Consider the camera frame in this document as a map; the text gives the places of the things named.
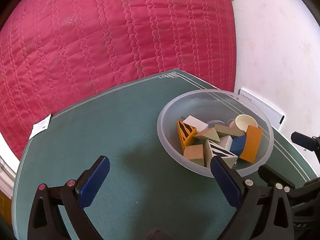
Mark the white paper card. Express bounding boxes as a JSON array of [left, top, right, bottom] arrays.
[[29, 114, 52, 139]]

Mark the yellow wooden block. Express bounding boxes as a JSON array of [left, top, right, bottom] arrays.
[[240, 125, 263, 163]]

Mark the brown wooden block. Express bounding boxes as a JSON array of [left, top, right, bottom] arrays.
[[214, 124, 245, 138]]

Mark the white usb charger plug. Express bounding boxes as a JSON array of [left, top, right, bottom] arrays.
[[218, 135, 233, 151]]

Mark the white curtain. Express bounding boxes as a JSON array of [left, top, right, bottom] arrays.
[[0, 135, 20, 199]]

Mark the red quilted blanket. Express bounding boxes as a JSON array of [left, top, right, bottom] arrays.
[[1, 0, 236, 158]]

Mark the orange wooden block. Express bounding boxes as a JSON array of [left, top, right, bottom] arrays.
[[177, 120, 197, 152]]

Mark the clear plastic bowl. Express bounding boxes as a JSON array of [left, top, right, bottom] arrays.
[[157, 89, 274, 177]]

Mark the large white striped wedge block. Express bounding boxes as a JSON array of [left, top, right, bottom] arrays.
[[183, 115, 208, 133]]

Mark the natural wooden triangle block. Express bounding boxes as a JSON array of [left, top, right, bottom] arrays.
[[194, 127, 220, 142]]

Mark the blue wooden wedge block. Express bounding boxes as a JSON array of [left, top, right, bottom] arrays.
[[230, 135, 247, 157]]

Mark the white plastic cup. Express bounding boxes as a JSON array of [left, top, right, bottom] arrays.
[[229, 114, 258, 132]]

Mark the natural wooden cube block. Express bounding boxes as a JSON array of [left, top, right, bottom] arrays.
[[183, 144, 204, 167]]

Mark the small white striped wedge block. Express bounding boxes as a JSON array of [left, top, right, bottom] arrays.
[[203, 140, 238, 168]]

